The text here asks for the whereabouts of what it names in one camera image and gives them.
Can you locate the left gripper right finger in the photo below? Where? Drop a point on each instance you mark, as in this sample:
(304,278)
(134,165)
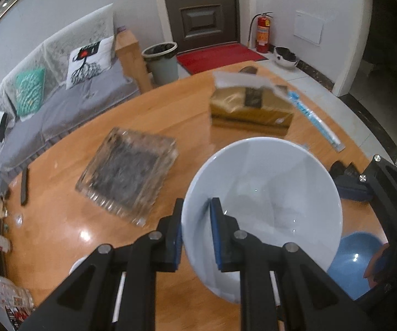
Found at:
(280,286)

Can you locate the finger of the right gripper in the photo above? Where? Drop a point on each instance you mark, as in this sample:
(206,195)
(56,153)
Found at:
(349,187)

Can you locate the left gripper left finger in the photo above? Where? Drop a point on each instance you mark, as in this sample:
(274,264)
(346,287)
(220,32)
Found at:
(114,288)

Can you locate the small white bowl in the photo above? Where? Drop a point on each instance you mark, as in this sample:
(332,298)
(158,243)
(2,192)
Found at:
(277,191)

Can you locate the black rolled bag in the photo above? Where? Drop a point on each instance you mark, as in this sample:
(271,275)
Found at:
(338,168)

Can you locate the medium white bowl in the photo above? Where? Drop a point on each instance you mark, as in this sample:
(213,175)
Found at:
(77,264)

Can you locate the blue wrapped stick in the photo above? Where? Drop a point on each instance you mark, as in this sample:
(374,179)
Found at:
(314,119)

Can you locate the blue plate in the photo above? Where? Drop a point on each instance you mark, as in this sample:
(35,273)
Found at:
(351,260)

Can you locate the glass ashtray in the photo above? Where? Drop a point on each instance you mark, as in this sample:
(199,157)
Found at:
(127,172)

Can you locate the black remote control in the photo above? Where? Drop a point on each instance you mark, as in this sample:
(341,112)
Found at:
(24,186)

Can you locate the gold tissue box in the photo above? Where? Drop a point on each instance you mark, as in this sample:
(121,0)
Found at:
(248,101)

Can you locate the white helmet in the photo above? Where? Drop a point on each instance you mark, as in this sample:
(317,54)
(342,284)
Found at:
(285,58)

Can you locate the red fire extinguisher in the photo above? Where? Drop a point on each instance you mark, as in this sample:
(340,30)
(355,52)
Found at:
(262,22)

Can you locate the red door mat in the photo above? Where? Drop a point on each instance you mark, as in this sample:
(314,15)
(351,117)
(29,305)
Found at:
(210,58)

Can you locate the teal cushion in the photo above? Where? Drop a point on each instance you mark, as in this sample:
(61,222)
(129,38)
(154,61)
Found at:
(29,91)

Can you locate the grey trash bin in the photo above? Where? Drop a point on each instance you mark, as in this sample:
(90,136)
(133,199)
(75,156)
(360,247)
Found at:
(161,60)

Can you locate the grey sofa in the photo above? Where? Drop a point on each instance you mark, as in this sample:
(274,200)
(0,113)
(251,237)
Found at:
(62,110)

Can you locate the dark grey door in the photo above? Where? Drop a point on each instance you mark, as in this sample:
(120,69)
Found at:
(197,24)

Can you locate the white tree-print cushion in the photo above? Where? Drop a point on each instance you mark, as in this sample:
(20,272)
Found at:
(89,61)

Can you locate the wooden side table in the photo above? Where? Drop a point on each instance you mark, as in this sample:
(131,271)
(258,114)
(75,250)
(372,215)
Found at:
(128,52)

